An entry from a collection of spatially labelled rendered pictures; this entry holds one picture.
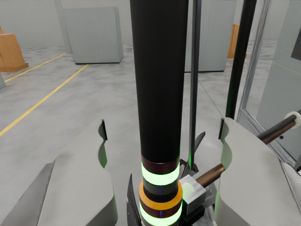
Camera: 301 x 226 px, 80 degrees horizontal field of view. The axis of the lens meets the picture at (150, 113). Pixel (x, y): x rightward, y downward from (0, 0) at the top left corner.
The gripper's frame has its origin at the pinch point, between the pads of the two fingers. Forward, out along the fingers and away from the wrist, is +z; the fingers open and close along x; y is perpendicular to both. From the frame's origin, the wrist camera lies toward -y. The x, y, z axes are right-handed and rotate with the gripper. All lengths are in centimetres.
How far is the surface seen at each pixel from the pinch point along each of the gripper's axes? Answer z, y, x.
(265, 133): 12.2, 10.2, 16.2
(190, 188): 3.0, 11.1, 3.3
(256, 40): 127, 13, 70
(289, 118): 16.7, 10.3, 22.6
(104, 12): 709, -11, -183
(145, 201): -0.5, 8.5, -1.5
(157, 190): -0.7, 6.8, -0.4
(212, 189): 35, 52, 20
